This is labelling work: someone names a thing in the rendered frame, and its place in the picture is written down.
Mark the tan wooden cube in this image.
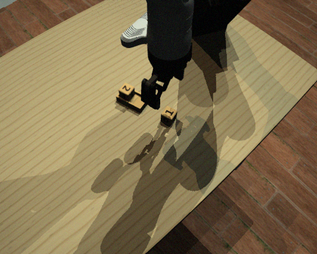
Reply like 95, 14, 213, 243
161, 106, 177, 125
118, 83, 135, 101

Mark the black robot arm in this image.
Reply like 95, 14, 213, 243
120, 0, 194, 60

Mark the tan shallow rectangular tray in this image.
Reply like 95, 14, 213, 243
116, 90, 146, 112

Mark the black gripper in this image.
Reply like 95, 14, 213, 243
141, 42, 192, 110

